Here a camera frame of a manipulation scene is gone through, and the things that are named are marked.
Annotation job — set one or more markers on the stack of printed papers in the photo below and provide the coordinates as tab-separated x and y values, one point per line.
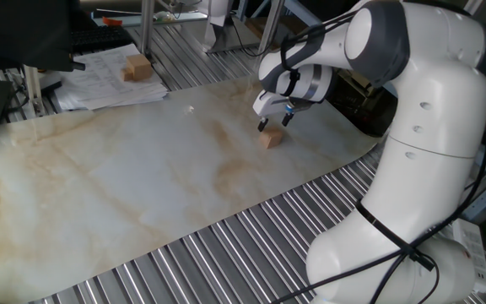
99	84

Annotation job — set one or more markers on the black electronic equipment box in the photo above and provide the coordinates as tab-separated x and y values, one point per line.
365	114

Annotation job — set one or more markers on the silver wrist camera blue cap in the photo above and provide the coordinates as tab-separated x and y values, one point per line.
300	105

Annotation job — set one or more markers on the white stand on metal plate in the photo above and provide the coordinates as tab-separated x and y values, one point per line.
219	12

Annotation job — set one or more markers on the marble pattern mat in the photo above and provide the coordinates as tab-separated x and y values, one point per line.
120	169

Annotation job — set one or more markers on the tiny wooden block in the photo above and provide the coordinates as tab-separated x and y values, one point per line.
127	75

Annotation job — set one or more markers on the aluminium frame post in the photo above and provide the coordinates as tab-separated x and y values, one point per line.
272	21
147	25

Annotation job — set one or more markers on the black monitor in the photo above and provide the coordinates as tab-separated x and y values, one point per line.
19	29

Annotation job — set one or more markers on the white power strip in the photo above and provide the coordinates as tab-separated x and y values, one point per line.
475	253

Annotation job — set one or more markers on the small pale round object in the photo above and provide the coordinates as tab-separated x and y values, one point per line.
165	16

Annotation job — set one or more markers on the black keyboard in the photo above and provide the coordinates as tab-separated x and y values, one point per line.
99	39

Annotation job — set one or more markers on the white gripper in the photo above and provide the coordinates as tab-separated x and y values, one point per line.
268	104

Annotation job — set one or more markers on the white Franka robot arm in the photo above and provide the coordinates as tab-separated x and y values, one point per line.
433	126

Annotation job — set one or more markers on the small wooden cube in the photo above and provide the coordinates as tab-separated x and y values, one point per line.
271	138

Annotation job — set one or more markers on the short aluminium stand post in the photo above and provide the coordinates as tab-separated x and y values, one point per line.
33	88

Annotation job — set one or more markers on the large wooden block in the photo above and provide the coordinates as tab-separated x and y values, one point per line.
139	67

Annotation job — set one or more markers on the small orange item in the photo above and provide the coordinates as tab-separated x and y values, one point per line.
112	22

